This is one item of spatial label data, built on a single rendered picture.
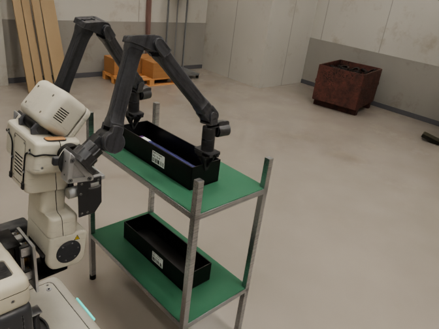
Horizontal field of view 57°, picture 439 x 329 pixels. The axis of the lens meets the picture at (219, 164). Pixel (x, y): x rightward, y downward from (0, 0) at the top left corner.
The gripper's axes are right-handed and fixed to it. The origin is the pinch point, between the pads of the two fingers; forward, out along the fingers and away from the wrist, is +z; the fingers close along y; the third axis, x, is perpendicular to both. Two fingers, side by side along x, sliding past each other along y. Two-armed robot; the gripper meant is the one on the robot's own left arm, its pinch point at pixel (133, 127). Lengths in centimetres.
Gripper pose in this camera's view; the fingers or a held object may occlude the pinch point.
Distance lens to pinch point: 221.2
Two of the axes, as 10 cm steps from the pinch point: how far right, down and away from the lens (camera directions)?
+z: -1.1, 8.9, 4.4
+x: -7.2, 2.3, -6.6
